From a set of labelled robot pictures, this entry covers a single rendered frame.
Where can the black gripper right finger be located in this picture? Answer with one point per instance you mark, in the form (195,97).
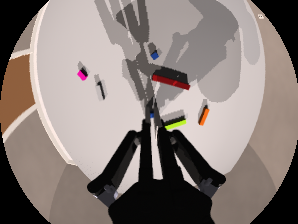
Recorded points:
(205,177)

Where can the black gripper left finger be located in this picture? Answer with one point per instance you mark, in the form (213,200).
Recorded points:
(104,187)

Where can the orange rod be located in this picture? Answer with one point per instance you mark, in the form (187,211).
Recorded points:
(203,116)

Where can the red rod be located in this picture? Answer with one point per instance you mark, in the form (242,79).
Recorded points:
(170,82)

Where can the grey rod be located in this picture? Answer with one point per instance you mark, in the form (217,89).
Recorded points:
(100,92)

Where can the lime green rod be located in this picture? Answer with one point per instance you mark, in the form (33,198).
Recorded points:
(175,123)

